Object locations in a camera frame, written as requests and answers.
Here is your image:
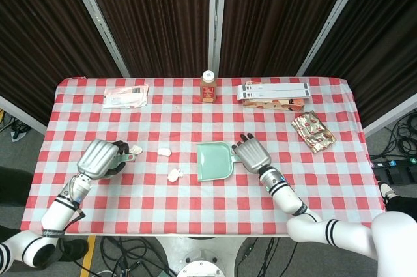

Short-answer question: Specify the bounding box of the black power strip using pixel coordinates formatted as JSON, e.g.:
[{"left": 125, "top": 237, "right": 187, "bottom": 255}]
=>
[{"left": 369, "top": 157, "right": 417, "bottom": 169}]

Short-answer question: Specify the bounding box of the gold foil snack packet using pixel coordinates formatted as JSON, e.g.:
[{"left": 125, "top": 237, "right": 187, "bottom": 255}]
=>
[{"left": 290, "top": 110, "right": 338, "bottom": 154}]

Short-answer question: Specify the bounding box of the white black sneaker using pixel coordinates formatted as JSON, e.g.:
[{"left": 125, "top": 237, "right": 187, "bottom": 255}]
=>
[{"left": 377, "top": 180, "right": 397, "bottom": 203}]

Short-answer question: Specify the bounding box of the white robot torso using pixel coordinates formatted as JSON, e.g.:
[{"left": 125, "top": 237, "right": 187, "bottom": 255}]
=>
[{"left": 152, "top": 235, "right": 251, "bottom": 277}]

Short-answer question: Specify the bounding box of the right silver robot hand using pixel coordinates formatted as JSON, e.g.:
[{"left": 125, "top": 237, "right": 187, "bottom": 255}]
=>
[{"left": 231, "top": 132, "right": 272, "bottom": 175}]

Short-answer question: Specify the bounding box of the white and red box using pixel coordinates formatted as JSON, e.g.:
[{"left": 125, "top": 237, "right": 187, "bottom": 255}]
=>
[{"left": 242, "top": 81, "right": 306, "bottom": 112}]

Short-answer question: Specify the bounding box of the brown corrugated partition panel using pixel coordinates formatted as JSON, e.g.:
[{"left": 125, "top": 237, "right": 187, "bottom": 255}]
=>
[
  {"left": 306, "top": 0, "right": 417, "bottom": 128},
  {"left": 0, "top": 0, "right": 122, "bottom": 125},
  {"left": 79, "top": 0, "right": 216, "bottom": 78},
  {"left": 220, "top": 0, "right": 358, "bottom": 78}
]

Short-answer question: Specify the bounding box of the green dustpan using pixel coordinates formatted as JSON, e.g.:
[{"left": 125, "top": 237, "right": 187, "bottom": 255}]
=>
[{"left": 195, "top": 141, "right": 244, "bottom": 183}]

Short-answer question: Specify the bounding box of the white pink pouch package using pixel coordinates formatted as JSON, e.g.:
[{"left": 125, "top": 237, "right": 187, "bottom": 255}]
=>
[{"left": 102, "top": 83, "right": 151, "bottom": 109}]

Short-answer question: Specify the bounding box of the long white flat box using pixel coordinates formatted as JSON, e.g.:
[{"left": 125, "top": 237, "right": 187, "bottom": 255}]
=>
[
  {"left": 237, "top": 82, "right": 311, "bottom": 93},
  {"left": 236, "top": 89, "right": 311, "bottom": 100}
]

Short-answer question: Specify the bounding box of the brown bottle white cap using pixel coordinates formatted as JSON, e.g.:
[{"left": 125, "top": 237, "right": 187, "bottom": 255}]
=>
[{"left": 199, "top": 70, "right": 218, "bottom": 104}]

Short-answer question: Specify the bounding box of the black floor cable bundle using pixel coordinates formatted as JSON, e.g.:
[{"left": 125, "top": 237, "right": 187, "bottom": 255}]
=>
[
  {"left": 381, "top": 109, "right": 417, "bottom": 158},
  {"left": 99, "top": 236, "right": 179, "bottom": 277}
]

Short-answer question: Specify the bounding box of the black shoe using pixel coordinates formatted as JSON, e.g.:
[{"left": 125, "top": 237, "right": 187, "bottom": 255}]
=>
[{"left": 59, "top": 239, "right": 90, "bottom": 263}]

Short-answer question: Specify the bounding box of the red white checkered tablecloth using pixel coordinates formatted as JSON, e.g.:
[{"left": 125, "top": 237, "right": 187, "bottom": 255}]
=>
[{"left": 20, "top": 76, "right": 386, "bottom": 238}]

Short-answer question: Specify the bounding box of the aluminium partition post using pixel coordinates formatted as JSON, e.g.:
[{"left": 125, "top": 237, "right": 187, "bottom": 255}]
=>
[
  {"left": 295, "top": 0, "right": 373, "bottom": 77},
  {"left": 207, "top": 0, "right": 228, "bottom": 78},
  {"left": 63, "top": 0, "right": 132, "bottom": 78}
]

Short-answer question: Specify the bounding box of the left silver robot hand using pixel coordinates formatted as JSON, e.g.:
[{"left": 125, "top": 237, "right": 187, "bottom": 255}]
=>
[{"left": 76, "top": 138, "right": 131, "bottom": 181}]

